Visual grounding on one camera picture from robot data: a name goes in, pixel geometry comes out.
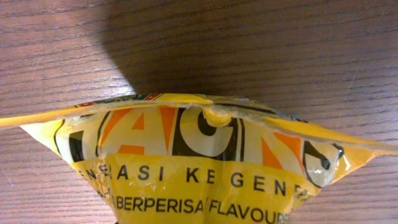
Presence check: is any yellow candy bag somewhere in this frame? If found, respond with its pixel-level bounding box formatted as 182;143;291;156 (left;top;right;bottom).
1;93;397;223

